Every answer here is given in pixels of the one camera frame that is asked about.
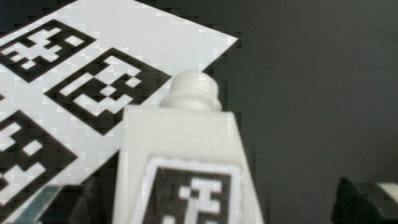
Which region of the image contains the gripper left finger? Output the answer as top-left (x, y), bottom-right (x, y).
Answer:
top-left (10, 178), bottom-right (106, 224)

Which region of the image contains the white stool leg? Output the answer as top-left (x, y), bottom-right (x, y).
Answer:
top-left (111, 71), bottom-right (264, 224)

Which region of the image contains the white marker sheet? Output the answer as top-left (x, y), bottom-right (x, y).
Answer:
top-left (0, 0), bottom-right (235, 224)

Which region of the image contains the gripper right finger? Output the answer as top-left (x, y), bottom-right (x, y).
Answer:
top-left (330, 178), bottom-right (398, 224)

